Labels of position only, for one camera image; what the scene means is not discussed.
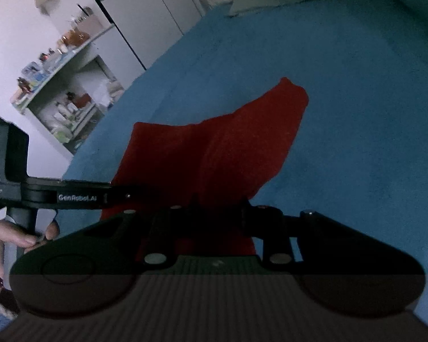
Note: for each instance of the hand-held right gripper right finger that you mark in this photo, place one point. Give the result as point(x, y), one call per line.
point(251, 221)

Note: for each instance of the white and grey wardrobe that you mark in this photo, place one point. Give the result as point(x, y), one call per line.
point(149, 10)

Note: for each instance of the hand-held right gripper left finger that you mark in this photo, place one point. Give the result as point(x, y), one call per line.
point(199, 217)

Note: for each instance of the red knit sweater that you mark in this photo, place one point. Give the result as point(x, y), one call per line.
point(217, 149)

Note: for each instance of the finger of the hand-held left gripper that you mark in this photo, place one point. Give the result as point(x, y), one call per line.
point(133, 195)

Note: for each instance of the brown plush toy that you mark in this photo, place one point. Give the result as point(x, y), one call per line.
point(75, 37)

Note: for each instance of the bed with blue sheet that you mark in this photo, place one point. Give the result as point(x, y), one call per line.
point(342, 114)

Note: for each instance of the person's left hand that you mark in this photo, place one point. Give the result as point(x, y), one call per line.
point(5, 237)

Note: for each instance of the white shelf unit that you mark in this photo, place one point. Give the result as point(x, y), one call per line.
point(67, 96)

